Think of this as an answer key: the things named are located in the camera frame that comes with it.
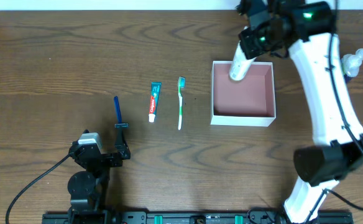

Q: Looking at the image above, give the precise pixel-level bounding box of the blue disposable razor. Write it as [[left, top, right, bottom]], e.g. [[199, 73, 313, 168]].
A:
[[114, 96, 129, 128]]

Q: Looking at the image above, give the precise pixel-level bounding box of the Colgate toothpaste tube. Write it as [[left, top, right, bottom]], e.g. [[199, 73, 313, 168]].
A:
[[149, 82, 162, 123]]

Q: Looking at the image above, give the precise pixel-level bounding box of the white box pink interior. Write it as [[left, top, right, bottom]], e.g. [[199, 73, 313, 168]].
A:
[[210, 61, 277, 127]]

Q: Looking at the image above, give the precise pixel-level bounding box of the clear pump bottle green label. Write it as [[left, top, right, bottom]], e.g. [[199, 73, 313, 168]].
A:
[[341, 49, 363, 83]]

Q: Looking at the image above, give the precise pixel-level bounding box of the black mounting rail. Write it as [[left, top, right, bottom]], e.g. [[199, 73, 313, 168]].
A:
[[42, 210, 354, 224]]

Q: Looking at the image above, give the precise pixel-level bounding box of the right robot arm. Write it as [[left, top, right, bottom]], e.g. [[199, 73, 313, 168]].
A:
[[230, 0, 363, 223]]

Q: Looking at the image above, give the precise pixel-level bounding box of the white lotion tube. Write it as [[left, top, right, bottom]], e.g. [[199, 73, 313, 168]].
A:
[[229, 42, 255, 82]]

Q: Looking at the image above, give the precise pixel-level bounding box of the green white toothbrush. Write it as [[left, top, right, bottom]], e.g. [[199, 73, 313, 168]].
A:
[[178, 77, 186, 130]]

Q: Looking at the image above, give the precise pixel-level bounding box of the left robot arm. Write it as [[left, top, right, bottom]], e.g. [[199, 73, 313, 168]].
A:
[[67, 123, 131, 224]]

